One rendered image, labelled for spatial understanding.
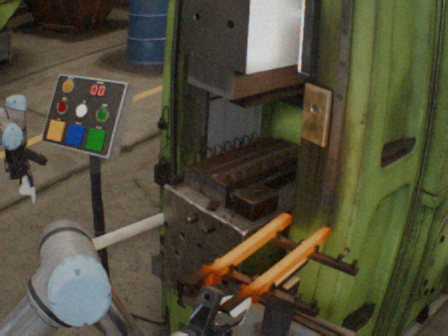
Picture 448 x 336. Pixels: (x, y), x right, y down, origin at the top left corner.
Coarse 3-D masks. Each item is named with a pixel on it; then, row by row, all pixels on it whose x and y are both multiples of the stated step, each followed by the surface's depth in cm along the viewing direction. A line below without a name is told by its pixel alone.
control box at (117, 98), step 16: (64, 80) 218; (80, 80) 216; (96, 80) 213; (112, 80) 211; (64, 96) 217; (80, 96) 215; (96, 96) 212; (112, 96) 210; (128, 96) 212; (48, 112) 219; (64, 112) 216; (96, 112) 211; (112, 112) 209; (128, 112) 215; (48, 128) 218; (64, 128) 215; (96, 128) 211; (112, 128) 209; (64, 144) 214; (112, 144) 209
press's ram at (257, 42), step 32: (192, 0) 176; (224, 0) 166; (256, 0) 160; (288, 0) 169; (192, 32) 180; (224, 32) 170; (256, 32) 165; (288, 32) 175; (224, 64) 174; (256, 64) 170; (288, 64) 180
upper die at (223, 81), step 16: (192, 64) 184; (208, 64) 179; (192, 80) 186; (208, 80) 181; (224, 80) 176; (240, 80) 175; (256, 80) 180; (272, 80) 185; (288, 80) 191; (304, 80) 197; (224, 96) 178; (240, 96) 178
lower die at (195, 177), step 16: (256, 144) 220; (272, 144) 219; (208, 160) 206; (224, 160) 205; (256, 160) 203; (288, 160) 207; (192, 176) 199; (224, 176) 193; (240, 176) 194; (256, 176) 197; (208, 192) 195; (224, 192) 190
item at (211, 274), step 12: (288, 216) 164; (264, 228) 158; (276, 228) 159; (252, 240) 153; (264, 240) 155; (240, 252) 148; (252, 252) 152; (204, 264) 141; (216, 264) 142; (228, 264) 143; (192, 276) 135; (204, 276) 136; (216, 276) 138; (192, 288) 134
